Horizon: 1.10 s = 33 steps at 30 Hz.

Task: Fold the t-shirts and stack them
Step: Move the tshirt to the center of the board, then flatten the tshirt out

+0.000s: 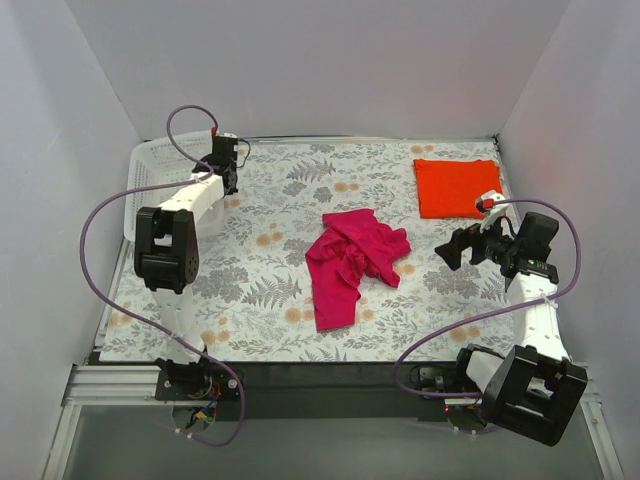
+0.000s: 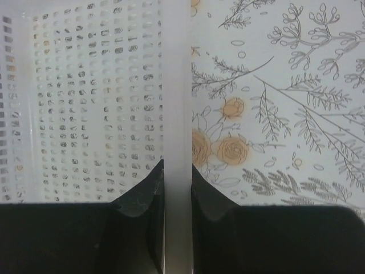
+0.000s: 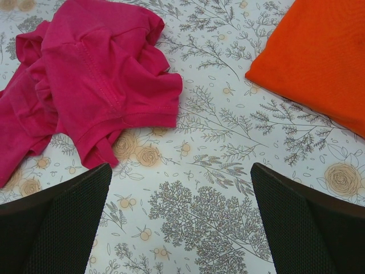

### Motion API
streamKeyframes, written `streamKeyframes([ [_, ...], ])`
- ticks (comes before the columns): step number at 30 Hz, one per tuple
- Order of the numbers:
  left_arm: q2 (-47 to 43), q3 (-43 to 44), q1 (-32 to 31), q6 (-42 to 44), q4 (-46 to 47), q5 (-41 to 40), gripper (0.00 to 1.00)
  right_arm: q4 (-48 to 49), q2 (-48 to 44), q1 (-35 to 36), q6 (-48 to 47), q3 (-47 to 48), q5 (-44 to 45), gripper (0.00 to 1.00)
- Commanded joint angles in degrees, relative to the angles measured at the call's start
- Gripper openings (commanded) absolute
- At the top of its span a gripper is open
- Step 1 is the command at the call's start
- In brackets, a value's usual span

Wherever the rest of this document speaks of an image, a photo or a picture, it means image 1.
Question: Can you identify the white plastic basket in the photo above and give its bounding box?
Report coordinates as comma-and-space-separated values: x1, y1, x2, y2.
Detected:
124, 130, 225, 242

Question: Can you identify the magenta t-shirt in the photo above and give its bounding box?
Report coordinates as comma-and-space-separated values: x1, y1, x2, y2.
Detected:
305, 209, 411, 332

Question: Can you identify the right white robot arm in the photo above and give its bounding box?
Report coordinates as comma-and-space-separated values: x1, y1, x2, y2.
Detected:
435, 208, 587, 446

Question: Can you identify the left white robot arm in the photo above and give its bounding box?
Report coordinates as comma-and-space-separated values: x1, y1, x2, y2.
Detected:
134, 133, 238, 400

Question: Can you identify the folded orange t-shirt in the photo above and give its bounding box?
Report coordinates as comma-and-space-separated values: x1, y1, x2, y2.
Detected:
414, 159, 502, 219

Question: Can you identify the floral table mat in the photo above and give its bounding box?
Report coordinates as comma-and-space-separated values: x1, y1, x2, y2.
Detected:
100, 141, 512, 362

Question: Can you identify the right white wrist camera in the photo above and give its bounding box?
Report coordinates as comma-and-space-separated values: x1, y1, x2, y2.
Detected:
476, 190, 507, 232

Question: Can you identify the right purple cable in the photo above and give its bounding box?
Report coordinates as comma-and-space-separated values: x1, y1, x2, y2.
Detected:
393, 198, 584, 435

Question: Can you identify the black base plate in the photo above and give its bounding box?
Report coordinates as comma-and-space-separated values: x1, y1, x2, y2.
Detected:
155, 362, 485, 430

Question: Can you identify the aluminium frame rail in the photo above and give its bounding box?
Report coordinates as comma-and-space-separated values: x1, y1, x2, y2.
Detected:
44, 362, 623, 479

